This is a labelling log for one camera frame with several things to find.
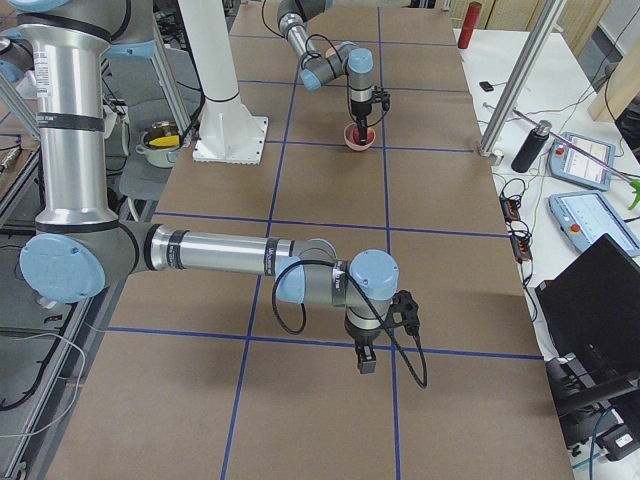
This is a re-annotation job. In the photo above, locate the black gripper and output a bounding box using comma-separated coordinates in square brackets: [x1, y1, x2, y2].
[353, 332, 379, 374]
[349, 99, 372, 145]

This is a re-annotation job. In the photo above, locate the red apple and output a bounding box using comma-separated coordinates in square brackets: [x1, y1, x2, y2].
[350, 125, 368, 144]

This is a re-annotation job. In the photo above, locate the pink bowl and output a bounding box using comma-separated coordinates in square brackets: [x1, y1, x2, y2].
[343, 122, 376, 152]

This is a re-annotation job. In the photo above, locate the pink plate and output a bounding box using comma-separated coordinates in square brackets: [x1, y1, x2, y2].
[324, 41, 358, 58]

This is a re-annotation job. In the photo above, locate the small black box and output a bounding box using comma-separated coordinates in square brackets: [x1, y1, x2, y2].
[479, 81, 494, 92]

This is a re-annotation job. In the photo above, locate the black bottle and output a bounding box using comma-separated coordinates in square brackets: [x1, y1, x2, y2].
[511, 120, 552, 173]

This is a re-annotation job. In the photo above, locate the white pot with corn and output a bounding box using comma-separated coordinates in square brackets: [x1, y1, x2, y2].
[135, 121, 181, 169]

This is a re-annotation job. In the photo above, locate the black monitor stand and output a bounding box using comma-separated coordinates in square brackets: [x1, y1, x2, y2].
[545, 354, 639, 417]

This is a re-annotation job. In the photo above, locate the upper teach pendant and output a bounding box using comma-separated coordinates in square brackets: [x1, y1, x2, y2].
[548, 132, 616, 191]

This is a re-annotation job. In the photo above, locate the teach pendant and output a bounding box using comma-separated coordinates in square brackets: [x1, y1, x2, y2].
[548, 132, 616, 191]
[548, 191, 639, 257]

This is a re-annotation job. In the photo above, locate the black laptop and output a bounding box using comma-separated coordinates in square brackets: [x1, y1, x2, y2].
[535, 234, 639, 374]

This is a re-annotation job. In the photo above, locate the lower teach pendant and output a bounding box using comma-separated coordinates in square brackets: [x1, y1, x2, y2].
[548, 191, 639, 257]

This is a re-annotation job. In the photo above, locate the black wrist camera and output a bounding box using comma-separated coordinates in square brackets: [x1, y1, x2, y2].
[387, 290, 420, 337]
[372, 86, 390, 112]

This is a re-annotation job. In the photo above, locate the black braided cable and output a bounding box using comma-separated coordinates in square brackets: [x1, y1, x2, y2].
[271, 258, 430, 390]

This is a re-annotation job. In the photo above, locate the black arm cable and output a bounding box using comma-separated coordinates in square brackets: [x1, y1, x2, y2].
[260, 0, 361, 71]

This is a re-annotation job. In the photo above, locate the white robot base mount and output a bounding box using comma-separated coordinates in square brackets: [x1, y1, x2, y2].
[179, 0, 269, 165]

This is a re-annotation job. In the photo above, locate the aluminium frame post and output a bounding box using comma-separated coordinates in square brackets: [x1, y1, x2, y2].
[477, 0, 566, 166]

